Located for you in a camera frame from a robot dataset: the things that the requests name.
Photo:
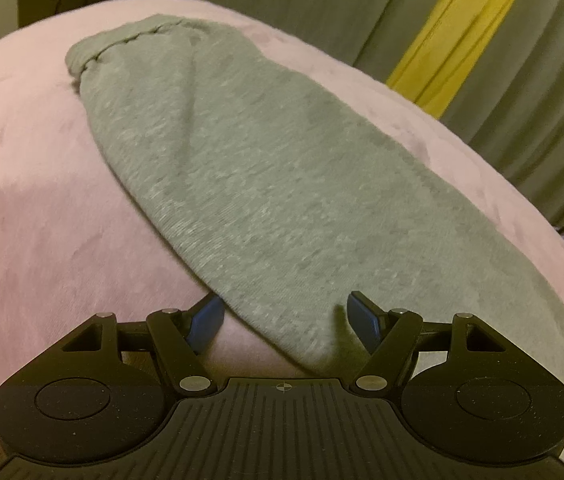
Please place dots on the yellow curtain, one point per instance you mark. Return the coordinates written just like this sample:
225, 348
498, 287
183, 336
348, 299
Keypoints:
462, 30

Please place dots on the pink blanket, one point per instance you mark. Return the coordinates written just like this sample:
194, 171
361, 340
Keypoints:
36, 210

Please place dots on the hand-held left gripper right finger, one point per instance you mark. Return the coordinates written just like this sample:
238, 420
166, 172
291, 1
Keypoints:
363, 319

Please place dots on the grey curtain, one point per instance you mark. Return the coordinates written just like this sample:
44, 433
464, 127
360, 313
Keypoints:
537, 110

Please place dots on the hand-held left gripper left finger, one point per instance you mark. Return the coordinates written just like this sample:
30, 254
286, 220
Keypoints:
205, 324

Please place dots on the grey pants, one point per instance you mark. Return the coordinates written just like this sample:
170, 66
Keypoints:
262, 180

